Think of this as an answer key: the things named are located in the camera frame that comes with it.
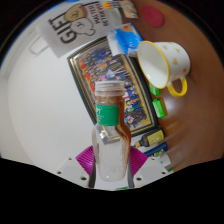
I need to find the white paper gift bag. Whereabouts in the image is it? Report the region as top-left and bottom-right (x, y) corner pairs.
(28, 0), (123, 59)

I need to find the blue tissue pack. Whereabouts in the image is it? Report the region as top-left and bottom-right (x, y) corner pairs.
(107, 22), (144, 58)

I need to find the framed group photo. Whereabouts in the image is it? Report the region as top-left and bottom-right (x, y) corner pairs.
(67, 35), (160, 138)

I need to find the clear green-labelled drink bottle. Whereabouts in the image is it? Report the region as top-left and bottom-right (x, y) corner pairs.
(91, 80), (133, 183)

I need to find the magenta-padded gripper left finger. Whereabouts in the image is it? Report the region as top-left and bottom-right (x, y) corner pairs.
(55, 145), (98, 188)

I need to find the puzzle cube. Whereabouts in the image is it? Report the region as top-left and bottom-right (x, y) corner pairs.
(102, 0), (122, 10)

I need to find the small snack packet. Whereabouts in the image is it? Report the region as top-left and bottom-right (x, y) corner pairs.
(120, 0), (139, 19)

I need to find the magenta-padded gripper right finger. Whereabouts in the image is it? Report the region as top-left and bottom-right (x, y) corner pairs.
(127, 145), (169, 188)

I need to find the flat round red coaster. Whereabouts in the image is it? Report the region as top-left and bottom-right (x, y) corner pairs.
(139, 4), (165, 28)

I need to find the white mug with yellow rim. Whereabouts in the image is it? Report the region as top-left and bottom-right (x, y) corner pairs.
(136, 40), (191, 98)

